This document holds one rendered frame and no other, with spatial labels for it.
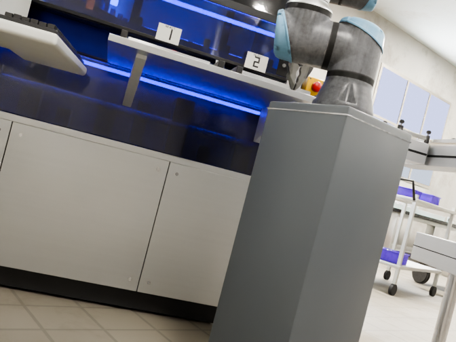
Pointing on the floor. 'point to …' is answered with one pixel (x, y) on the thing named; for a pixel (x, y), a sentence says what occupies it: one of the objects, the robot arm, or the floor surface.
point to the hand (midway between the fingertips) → (294, 86)
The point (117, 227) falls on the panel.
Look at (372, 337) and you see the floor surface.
